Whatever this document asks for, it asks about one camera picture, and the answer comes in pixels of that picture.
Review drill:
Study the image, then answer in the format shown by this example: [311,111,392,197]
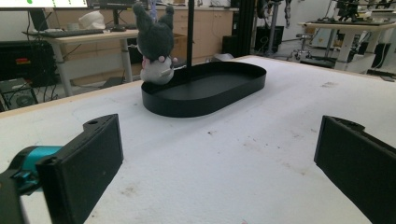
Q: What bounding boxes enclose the black keyboard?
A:
[30,28,106,39]

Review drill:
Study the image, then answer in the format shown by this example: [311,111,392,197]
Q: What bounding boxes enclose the white foam mat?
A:
[0,56,396,224]

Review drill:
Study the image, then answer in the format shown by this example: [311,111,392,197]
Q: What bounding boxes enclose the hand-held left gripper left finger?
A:
[8,113,125,224]

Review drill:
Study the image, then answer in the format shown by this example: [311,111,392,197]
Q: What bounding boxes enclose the white cloth bundle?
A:
[78,10,107,31]

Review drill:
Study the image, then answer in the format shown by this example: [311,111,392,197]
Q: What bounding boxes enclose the wooden desk with white legs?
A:
[21,28,141,98]

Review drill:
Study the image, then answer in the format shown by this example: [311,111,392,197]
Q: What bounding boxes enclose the white desk with equipment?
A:
[297,0,396,73]

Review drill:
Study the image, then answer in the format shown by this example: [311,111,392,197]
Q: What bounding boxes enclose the computer monitor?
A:
[0,0,90,32]

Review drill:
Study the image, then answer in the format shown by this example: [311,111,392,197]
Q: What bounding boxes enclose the black equipment box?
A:
[0,39,60,89]

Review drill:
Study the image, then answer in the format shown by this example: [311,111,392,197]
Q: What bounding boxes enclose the black computer tower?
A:
[0,77,39,112]

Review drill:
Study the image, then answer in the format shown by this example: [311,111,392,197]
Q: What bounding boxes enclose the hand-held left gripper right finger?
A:
[313,115,396,224]

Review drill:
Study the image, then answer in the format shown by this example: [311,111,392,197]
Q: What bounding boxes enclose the black and white plush toy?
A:
[132,2,179,86]

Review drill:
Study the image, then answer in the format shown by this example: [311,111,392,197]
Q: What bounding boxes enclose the black metal frame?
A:
[233,0,258,59]

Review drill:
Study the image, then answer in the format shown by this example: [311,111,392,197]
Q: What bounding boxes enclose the black oval tray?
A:
[140,0,268,119]

